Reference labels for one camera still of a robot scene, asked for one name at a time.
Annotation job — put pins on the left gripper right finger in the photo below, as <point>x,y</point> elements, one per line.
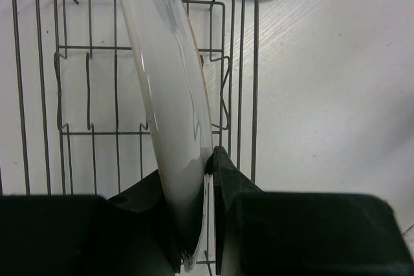
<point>260,232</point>

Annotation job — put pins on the wire dish rack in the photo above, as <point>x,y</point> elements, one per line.
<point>72,109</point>

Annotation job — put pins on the red and teal plate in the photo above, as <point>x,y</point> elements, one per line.
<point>177,110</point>

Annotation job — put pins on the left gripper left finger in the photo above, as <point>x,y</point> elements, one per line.
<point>127,234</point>

